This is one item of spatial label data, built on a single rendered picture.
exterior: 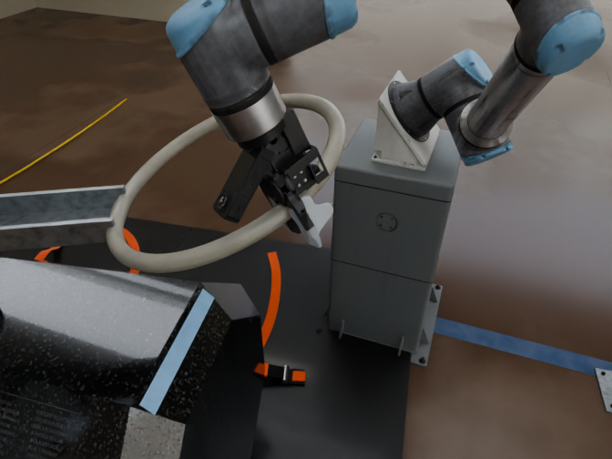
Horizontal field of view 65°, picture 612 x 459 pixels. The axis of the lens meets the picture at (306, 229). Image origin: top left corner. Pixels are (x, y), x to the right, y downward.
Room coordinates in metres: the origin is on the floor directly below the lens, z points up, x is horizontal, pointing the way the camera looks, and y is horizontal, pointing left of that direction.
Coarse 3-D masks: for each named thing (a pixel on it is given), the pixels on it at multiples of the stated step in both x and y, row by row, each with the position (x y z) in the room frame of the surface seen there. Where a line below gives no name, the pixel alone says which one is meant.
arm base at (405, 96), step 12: (408, 84) 1.51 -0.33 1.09; (420, 84) 1.48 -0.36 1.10; (396, 96) 1.48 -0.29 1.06; (408, 96) 1.46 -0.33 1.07; (420, 96) 1.45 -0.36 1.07; (396, 108) 1.45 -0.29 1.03; (408, 108) 1.44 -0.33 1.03; (420, 108) 1.43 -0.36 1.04; (432, 108) 1.42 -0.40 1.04; (408, 120) 1.43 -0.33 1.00; (420, 120) 1.43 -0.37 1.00; (432, 120) 1.44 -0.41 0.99; (420, 132) 1.43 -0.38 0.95
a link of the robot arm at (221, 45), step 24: (192, 0) 0.61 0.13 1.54; (216, 0) 0.56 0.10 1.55; (168, 24) 0.57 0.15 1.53; (192, 24) 0.55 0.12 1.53; (216, 24) 0.55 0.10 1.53; (240, 24) 0.56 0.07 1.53; (192, 48) 0.55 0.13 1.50; (216, 48) 0.55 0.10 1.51; (240, 48) 0.55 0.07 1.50; (192, 72) 0.56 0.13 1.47; (216, 72) 0.55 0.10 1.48; (240, 72) 0.55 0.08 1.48; (264, 72) 0.58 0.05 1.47; (216, 96) 0.55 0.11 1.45; (240, 96) 0.55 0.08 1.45
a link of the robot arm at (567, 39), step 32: (544, 0) 0.91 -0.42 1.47; (576, 0) 0.89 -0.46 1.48; (544, 32) 0.88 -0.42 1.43; (576, 32) 0.85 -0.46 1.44; (512, 64) 0.99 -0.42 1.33; (544, 64) 0.87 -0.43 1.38; (576, 64) 0.90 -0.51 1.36; (480, 96) 1.20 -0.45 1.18; (512, 96) 1.03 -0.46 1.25; (480, 128) 1.20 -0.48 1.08; (512, 128) 1.26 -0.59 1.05; (480, 160) 1.25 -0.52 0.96
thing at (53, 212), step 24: (24, 192) 0.79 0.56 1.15; (48, 192) 0.79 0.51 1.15; (72, 192) 0.79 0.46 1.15; (96, 192) 0.80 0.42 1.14; (120, 192) 0.80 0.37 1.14; (0, 216) 0.77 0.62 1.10; (24, 216) 0.77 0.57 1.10; (48, 216) 0.77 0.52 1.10; (72, 216) 0.77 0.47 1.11; (96, 216) 0.77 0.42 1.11; (0, 240) 0.67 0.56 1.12; (24, 240) 0.68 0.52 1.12; (48, 240) 0.68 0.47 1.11; (72, 240) 0.69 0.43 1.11; (96, 240) 0.69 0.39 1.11
